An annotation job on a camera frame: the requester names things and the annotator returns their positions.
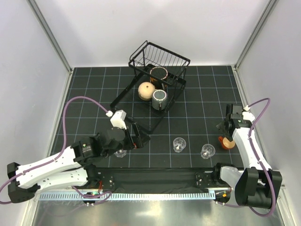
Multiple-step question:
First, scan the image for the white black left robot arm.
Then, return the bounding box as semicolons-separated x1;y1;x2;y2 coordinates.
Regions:
7;122;150;203

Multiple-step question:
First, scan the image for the slotted white cable duct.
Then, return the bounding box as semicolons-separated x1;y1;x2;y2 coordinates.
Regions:
39;191;215;202

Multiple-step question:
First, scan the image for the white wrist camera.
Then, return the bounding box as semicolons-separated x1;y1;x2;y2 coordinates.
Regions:
110;110;127;129
242;111;255;122

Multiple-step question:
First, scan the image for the black wire dish rack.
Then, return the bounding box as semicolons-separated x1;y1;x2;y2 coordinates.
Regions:
110;40;190;134

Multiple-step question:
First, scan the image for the orange ceramic mug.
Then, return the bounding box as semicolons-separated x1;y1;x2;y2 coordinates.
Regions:
218;137;236;150

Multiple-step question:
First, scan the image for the grey-green ceramic mug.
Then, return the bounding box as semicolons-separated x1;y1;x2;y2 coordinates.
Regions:
151;89;167;111

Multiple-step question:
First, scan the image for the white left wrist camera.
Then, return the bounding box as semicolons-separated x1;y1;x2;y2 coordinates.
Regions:
110;110;127;129

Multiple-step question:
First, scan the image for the black gridded table mat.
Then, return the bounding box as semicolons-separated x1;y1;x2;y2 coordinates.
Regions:
51;65;243;168

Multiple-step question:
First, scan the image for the black mug with pink rim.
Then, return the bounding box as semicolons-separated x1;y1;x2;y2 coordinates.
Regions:
150;66;168;90

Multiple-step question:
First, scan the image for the beige ceramic mug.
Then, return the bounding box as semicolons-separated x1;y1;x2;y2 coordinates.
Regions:
138;82;156;101

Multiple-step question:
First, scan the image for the clear faceted plastic cup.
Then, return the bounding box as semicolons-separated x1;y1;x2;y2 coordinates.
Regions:
173;137;186;153
200;144;215;159

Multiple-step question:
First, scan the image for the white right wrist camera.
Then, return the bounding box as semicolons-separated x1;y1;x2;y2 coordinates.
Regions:
242;111;255;122

